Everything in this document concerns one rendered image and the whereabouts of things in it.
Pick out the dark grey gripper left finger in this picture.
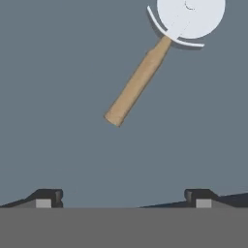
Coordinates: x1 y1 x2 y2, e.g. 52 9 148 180
0 188 64 209

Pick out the wooden handled pizza cutter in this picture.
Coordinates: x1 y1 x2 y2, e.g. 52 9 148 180
104 0 227 128

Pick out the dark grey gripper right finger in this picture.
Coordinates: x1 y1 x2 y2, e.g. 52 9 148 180
183 188 248 209

